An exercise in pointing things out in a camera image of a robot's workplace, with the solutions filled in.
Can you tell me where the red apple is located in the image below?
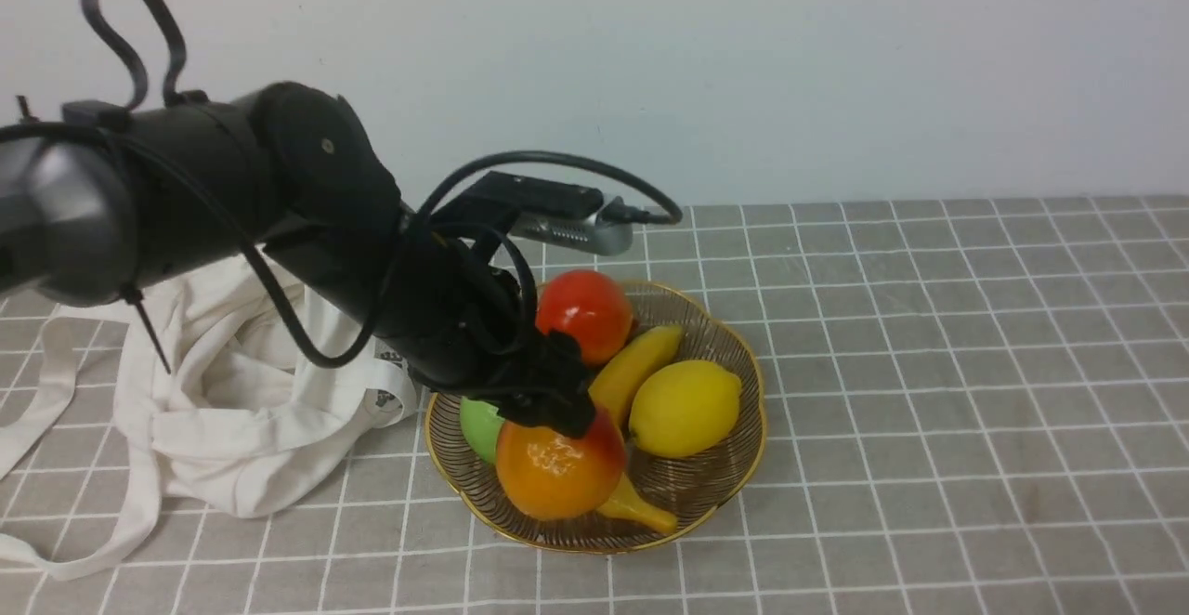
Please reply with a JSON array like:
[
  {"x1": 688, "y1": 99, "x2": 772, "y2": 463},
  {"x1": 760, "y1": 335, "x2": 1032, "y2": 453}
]
[{"x1": 535, "y1": 269, "x2": 635, "y2": 368}]

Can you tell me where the yellow banana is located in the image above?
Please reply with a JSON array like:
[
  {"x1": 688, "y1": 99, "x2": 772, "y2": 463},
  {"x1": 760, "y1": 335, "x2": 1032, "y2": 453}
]
[{"x1": 589, "y1": 324, "x2": 684, "y2": 535}]

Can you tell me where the yellow lemon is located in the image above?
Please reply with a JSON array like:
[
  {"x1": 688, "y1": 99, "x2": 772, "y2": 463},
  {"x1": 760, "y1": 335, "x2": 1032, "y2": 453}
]
[{"x1": 628, "y1": 360, "x2": 742, "y2": 459}]

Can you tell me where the white cloth tote bag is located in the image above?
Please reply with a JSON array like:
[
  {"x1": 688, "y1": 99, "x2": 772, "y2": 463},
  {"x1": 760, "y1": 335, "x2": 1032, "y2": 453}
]
[{"x1": 1, "y1": 256, "x2": 419, "y2": 581}]

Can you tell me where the black cable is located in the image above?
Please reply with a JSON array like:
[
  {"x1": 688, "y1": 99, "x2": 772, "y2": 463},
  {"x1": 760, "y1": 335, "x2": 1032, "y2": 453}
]
[{"x1": 0, "y1": 0, "x2": 685, "y2": 371}]

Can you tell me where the grey checked tablecloth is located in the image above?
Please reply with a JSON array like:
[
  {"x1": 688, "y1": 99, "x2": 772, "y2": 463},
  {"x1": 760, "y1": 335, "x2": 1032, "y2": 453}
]
[{"x1": 4, "y1": 195, "x2": 1188, "y2": 614}]

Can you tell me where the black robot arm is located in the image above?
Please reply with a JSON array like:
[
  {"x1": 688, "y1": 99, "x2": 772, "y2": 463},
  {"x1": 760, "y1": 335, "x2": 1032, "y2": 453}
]
[{"x1": 4, "y1": 84, "x2": 597, "y2": 438}]

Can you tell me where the orange pear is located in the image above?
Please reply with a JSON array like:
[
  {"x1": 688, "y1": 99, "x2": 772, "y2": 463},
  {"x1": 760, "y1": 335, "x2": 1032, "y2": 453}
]
[{"x1": 493, "y1": 406, "x2": 628, "y2": 521}]

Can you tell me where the gold wire fruit basket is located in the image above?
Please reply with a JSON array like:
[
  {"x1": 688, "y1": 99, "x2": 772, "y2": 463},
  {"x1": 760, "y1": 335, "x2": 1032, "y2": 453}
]
[{"x1": 422, "y1": 280, "x2": 768, "y2": 556}]

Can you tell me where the green apple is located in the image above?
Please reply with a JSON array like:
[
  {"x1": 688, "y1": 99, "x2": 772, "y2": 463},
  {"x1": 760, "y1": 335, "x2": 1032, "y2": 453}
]
[{"x1": 459, "y1": 399, "x2": 504, "y2": 465}]

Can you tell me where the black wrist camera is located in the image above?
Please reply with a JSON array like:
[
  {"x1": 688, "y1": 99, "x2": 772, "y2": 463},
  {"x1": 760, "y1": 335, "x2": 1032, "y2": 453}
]
[{"x1": 433, "y1": 171, "x2": 635, "y2": 255}]

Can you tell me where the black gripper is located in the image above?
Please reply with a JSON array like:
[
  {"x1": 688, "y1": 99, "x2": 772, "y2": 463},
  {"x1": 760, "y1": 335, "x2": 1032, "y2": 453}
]
[{"x1": 371, "y1": 222, "x2": 597, "y2": 438}]

